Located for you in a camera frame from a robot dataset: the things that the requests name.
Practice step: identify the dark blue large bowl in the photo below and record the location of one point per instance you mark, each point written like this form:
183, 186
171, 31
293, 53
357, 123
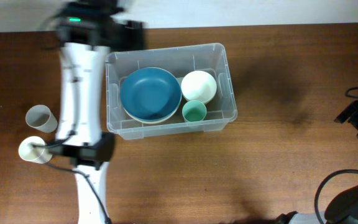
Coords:
150, 93

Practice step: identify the white small bowl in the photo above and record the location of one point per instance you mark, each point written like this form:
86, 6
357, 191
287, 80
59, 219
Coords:
199, 85

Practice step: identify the cream large bowl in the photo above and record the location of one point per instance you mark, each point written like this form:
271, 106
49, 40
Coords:
153, 121

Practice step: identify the mint green cup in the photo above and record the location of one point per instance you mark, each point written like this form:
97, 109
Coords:
194, 111

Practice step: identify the grey translucent cup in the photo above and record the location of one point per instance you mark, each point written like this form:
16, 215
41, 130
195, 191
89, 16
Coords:
41, 118

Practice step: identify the cream cup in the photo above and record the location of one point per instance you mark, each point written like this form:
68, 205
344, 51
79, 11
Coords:
32, 149

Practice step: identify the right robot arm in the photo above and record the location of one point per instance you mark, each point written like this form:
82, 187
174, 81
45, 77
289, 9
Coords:
343, 209

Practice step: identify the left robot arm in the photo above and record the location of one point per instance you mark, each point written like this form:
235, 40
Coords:
86, 34

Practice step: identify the clear plastic storage bin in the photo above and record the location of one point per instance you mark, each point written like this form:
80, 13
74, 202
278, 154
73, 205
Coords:
179, 61

